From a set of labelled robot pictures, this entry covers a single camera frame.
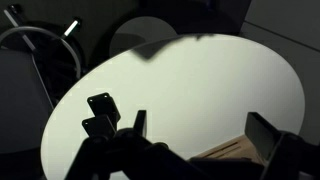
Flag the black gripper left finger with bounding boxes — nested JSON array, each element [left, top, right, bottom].
[[134, 110, 147, 137]]

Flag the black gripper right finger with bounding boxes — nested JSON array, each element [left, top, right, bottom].
[[244, 112, 281, 164]]

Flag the black bracket plate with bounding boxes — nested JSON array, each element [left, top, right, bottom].
[[82, 115, 117, 138], [87, 92, 121, 123]]

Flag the wooden slatted tray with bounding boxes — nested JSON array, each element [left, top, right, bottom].
[[198, 135, 266, 165]]

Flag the white round table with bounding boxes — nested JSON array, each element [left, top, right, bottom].
[[41, 34, 306, 180]]

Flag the white table pedestal base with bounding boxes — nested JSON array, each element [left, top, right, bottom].
[[109, 16, 177, 57]]

